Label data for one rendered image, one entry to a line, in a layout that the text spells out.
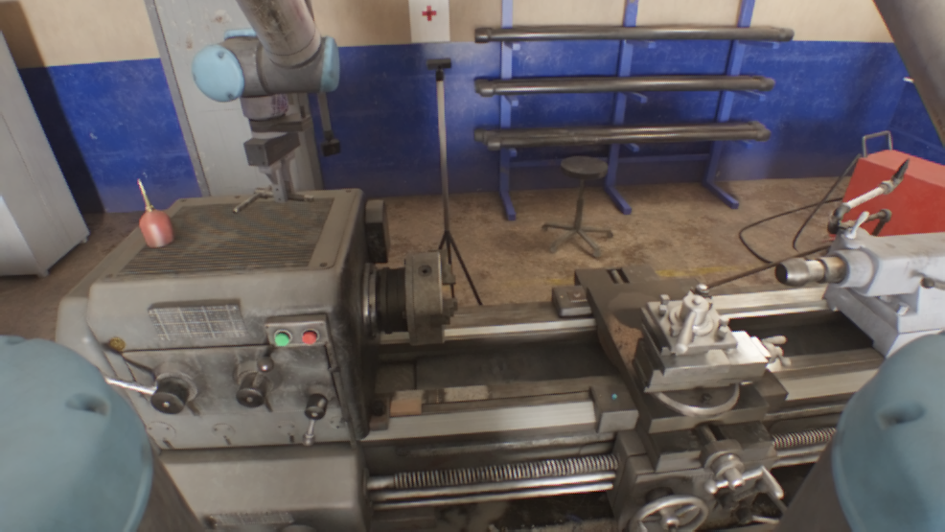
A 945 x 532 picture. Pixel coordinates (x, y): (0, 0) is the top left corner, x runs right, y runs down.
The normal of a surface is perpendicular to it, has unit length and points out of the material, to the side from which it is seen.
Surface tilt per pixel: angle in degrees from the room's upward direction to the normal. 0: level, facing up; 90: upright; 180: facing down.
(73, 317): 46
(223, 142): 90
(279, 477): 32
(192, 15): 90
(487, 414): 36
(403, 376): 0
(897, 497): 86
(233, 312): 90
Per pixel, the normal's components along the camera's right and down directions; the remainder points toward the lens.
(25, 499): 0.59, -0.65
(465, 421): 0.04, -0.40
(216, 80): -0.06, 0.51
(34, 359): 0.07, -0.86
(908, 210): -0.91, 0.22
